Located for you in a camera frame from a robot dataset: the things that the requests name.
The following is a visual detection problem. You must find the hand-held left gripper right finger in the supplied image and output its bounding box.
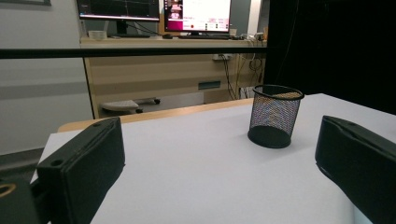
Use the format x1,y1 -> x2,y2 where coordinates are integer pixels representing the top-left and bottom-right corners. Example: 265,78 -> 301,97
315,115 -> 396,224

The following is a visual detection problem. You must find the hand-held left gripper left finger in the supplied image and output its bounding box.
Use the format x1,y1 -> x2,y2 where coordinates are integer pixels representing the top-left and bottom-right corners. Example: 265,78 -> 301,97
35,116 -> 126,224

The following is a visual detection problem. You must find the black mesh pen holder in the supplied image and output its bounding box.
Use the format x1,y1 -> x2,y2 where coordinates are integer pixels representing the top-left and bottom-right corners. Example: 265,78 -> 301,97
247,84 -> 305,149

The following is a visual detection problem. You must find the white wheeled base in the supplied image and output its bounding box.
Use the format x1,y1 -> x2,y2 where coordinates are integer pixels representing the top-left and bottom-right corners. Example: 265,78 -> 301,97
101,97 -> 162,115

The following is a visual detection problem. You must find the light wooden desk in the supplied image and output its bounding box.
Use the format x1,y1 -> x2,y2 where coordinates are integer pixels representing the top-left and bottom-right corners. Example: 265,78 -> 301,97
79,35 -> 268,119

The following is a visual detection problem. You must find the white table cover sheet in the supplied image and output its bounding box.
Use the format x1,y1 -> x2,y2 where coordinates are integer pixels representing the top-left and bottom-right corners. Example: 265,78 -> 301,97
30,92 -> 396,224

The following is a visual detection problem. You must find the black curtain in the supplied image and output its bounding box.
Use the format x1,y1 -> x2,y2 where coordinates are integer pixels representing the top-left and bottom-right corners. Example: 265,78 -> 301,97
263,0 -> 396,116

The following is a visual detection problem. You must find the clear round container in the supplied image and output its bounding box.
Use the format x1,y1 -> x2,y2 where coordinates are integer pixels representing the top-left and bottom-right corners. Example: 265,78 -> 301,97
88,30 -> 108,41

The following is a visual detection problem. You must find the dark screen monitor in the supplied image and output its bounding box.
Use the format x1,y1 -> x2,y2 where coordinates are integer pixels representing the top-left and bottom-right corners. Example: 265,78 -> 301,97
76,0 -> 162,39

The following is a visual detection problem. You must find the white power strip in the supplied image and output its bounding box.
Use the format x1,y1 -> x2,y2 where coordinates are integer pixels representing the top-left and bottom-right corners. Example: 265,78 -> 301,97
212,53 -> 233,62

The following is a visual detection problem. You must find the black keyboard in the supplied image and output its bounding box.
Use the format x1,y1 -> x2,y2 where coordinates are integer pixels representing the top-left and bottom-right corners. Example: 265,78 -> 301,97
177,34 -> 233,40

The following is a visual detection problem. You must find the bright screen monitor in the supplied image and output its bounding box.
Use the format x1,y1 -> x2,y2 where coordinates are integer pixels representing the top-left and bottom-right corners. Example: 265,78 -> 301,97
163,0 -> 233,35

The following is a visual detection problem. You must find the black horizontal frame bar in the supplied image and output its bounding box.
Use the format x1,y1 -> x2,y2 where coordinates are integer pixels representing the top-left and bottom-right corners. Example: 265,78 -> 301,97
0,46 -> 268,60

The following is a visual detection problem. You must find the bundle of hanging cables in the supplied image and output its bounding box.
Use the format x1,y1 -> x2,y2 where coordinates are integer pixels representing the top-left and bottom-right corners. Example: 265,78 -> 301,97
219,54 -> 266,101

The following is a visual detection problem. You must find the dark wall frame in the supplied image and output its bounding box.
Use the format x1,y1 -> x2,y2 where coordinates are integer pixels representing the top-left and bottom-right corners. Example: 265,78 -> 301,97
0,0 -> 51,7

